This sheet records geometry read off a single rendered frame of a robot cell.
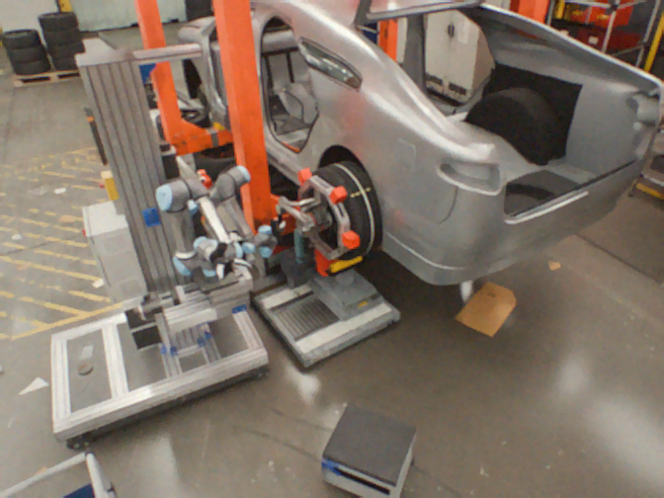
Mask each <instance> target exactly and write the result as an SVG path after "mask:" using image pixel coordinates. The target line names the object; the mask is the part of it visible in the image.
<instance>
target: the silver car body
mask: <svg viewBox="0 0 664 498"><path fill-rule="evenodd" d="M484 2H486V0H249V3H250V10H253V11H254V12H250V13H251V22H252V32H253V42H254V50H255V60H256V70H258V80H259V89H260V99H261V109H262V119H263V129H264V138H265V147H266V157H267V161H269V162H270V163H271V165H273V166H274V167H275V168H277V169H278V170H279V171H280V172H281V173H283V174H284V175H285V176H287V177H289V179H290V180H291V181H293V182H294V183H295V184H297V185H298V186H299V187H301V183H300V181H299V180H298V178H297V176H296V173H297V172H298V171H300V170H303V169H307V168H309V171H310V173H311V172H312V171H315V170H316V168H317V162H318V159H319V156H320V154H321V153H322V151H323V150H324V148H325V147H326V146H328V145H330V144H333V143H339V144H343V145H345V146H347V147H349V148H350V150H351V151H352V152H353V153H354V154H356V155H357V156H358V157H359V158H360V159H361V161H362V162H363V165H364V166H365V168H366V170H367V171H368V173H370V175H371V177H372V180H373V184H374V187H375V190H376V194H377V197H378V201H379V206H380V211H381V217H383V233H382V245H381V250H382V251H385V252H386V253H387V254H389V255H390V256H391V257H393V258H394V259H395V260H398V261H399V263H400V264H401V265H403V266H404V267H405V268H407V269H408V270H409V271H412V272H413V273H414V274H416V275H417V277H418V278H420V279H421V280H423V281H424V282H427V283H430V284H434V285H453V284H459V283H464V282H468V281H472V280H475V279H479V278H483V277H485V275H488V274H491V273H495V272H497V271H500V270H502V269H504V268H507V267H510V266H512V265H514V264H516V263H519V261H521V260H524V259H526V258H528V257H530V256H532V255H534V254H536V253H538V252H540V251H542V250H544V249H546V248H548V246H551V245H553V244H555V243H556V242H558V241H560V240H562V239H564V238H567V237H569V236H571V235H573V234H575V232H577V231H580V230H582V229H583V228H585V227H587V226H589V225H591V224H593V223H595V222H597V221H599V220H600V218H602V217H603V216H605V215H606V214H609V213H610V212H611V211H613V210H614V209H615V208H616V207H617V206H618V203H619V202H620V200H621V198H623V196H624V195H625V193H626V192H627V190H628V189H629V188H630V186H631V185H632V184H633V183H634V181H635V180H637V179H638V176H639V175H640V173H641V171H642V169H643V167H644V166H645V164H646V160H647V157H648V155H649V152H651V148H652V145H653V142H654V140H655V137H656V133H657V130H658V128H659V119H660V111H661V104H662V103H663V101H664V86H663V84H662V83H661V82H660V80H658V79H656V77H654V76H653V75H649V74H647V73H645V72H643V71H641V70H638V69H635V68H633V67H631V66H629V65H626V63H624V62H621V61H619V60H617V59H614V58H612V57H610V56H606V55H604V54H602V53H600V52H597V51H596V50H595V49H593V48H591V47H589V46H587V45H585V44H583V43H581V42H578V41H575V40H573V39H571V38H569V37H566V36H565V35H564V34H563V33H561V32H559V31H556V30H554V29H551V28H549V27H547V26H545V25H543V24H541V23H537V21H535V20H532V19H530V18H527V17H523V16H521V15H518V14H515V13H512V12H508V11H505V10H502V9H499V7H495V6H492V5H488V4H485V3H484ZM454 10H457V11H458V12H460V13H461V14H462V15H464V16H465V17H467V18H469V19H470V20H471V21H472V23H473V24H474V25H476V26H477V27H478V28H479V29H480V30H482V32H484V34H485V37H486V40H487V44H488V48H489V51H490V53H491V55H492V57H493V60H494V70H493V71H492V72H491V73H490V74H489V75H488V76H487V77H486V78H485V81H484V82H483V83H482V84H480V85H479V87H478V88H477V90H476V91H475V92H474V95H473V96H472V97H471V98H470V99H469V100H468V101H465V102H464V103H463V104H461V105H459V106H455V105H451V104H449V103H446V102H443V101H440V100H437V99H434V98H433V97H432V96H431V95H429V92H428V89H427V86H426V43H425V42H424V26H423V15H428V14H434V13H441V12H447V11H454ZM401 18H406V19H407V31H406V42H405V48H404V56H403V64H402V69H401V68H400V67H399V66H398V63H395V62H394V61H393V60H392V59H391V58H390V57H389V56H388V55H387V54H386V53H384V52H383V50H381V49H380V48H379V47H377V46H376V45H375V44H374V43H373V42H371V41H370V40H367V39H366V38H365V36H364V35H362V34H361V33H360V32H359V31H358V26H362V25H367V24H374V22H380V21H387V20H393V19H401ZM284 27H286V28H284ZM272 28H282V29H273V30H265V29H272ZM212 36H218V31H217V25H216V17H209V18H204V19H199V20H195V21H193V22H192V23H191V24H189V25H186V26H185V27H184V28H182V29H181V30H180V31H179V33H178V41H179V45H183V44H192V43H197V44H198V45H199V46H201V47H202V49H203V55H204V56H200V57H196V58H189V59H181V65H182V70H183V76H184V82H185V86H186V90H188V95H189V99H190V101H195V100H199V102H200V103H201V105H203V106H204V107H205V110H206V112H207V113H209V114H210V113H211V117H212V119H213V120H214V121H216V122H217V123H218V124H219V125H221V126H222V127H224V128H225V126H224V119H223V116H224V115H225V107H226V105H228V103H227V97H226V89H225V82H224V75H223V68H222V60H221V54H220V46H219V39H218V38H213V39H211V38H212ZM225 129H226V128H225ZM226 130H228V131H230V132H231V133H233V131H232V130H231V129H226Z"/></svg>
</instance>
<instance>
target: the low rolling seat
mask: <svg viewBox="0 0 664 498"><path fill-rule="evenodd" d="M416 436H417V429H416V426H415V425H413V424H409V423H406V422H403V421H400V420H398V419H394V418H391V417H388V416H385V414H383V413H379V412H376V411H373V410H370V409H368V408H365V407H362V406H359V405H356V404H352V403H347V405H346V407H345V409H344V411H343V413H342V416H340V418H339V420H338V422H337V424H336V426H335V428H334V431H333V433H332V435H331V437H330V439H329V441H328V442H326V445H325V447H324V449H323V451H322V456H321V474H322V480H325V481H328V482H330V483H331V484H332V485H337V487H339V488H342V489H345V490H347V491H349V492H352V493H354V494H357V495H360V496H362V497H365V498H399V496H400V493H401V490H402V486H403V483H404V480H405V477H406V474H407V470H408V467H409V466H412V465H413V464H414V463H415V462H414V457H413V455H414V452H415V445H416Z"/></svg>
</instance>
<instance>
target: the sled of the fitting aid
mask: <svg viewBox="0 0 664 498"><path fill-rule="evenodd" d="M308 286H309V287H310V288H311V290H312V291H314V292H315V293H316V294H317V295H318V296H319V297H320V298H321V299H322V300H323V302H324V304H325V305H326V306H328V307H329V308H330V309H331V310H332V311H333V312H334V313H335V314H336V315H337V316H338V318H339V319H340V320H342V321H343V322H346V321H348V320H350V319H352V318H354V316H357V315H359V314H362V313H364V312H366V311H368V310H371V309H373V308H375V307H377V306H379V305H381V304H383V295H381V294H379V293H378V292H377V291H375V294H372V295H370V296H367V297H365V298H363V299H361V300H358V301H356V302H353V304H351V305H349V306H347V307H345V308H343V307H342V306H340V305H339V304H338V302H337V301H336V300H335V299H334V298H333V297H332V296H331V295H330V294H329V293H328V292H326V291H325V290H324V288H323V287H322V286H321V285H320V284H319V283H318V282H317V281H316V280H315V277H314V278H311V279H309V280H308Z"/></svg>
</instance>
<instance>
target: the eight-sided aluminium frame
mask: <svg viewBox="0 0 664 498"><path fill-rule="evenodd" d="M312 187H315V188H316V189H317V190H319V191H321V194H323V195H324V196H325V197H326V199H328V201H329V203H330V206H331V208H332V210H333V212H334V215H335V217H336V220H337V223H338V249H337V250H335V251H333V250H332V249H331V248H330V246H328V245H326V244H325V243H324V242H323V241H322V240H321V239H320V238H319V235H318V232H317V234H315V235H314V236H312V235H311V236H308V238H309V240H310V243H311V244H312V246H314V248H316V249H317V250H318V251H319V252H320V253H321V254H322V255H323V256H324V257H326V259H329V260H332V259H334V258H337V257H338V256H340V255H342V254H344V253H346V252H348V251H349V250H350V249H348V248H347V246H346V245H345V244H344V243H343V238H342V235H343V234H345V232H348V231H349V225H350V222H349V218H348V217H347V214H346V212H345V210H344V208H343V204H342V203H338V204H336V205H333V203H332V201H331V200H330V198H329V196H330V194H331V191H332V190H333V189H335V188H334V187H332V186H330V185H329V184H326V183H325V182H324V181H322V180H321V179H319V177H318V176H312V177H309V179H307V180H306V182H305V183H304V184H303V185H302V186H301V188H298V190H297V194H298V201H299V202H302V201H305V200H308V191H309V190H310V189H311V188H312ZM303 196H304V198H303ZM314 237H315V238H314Z"/></svg>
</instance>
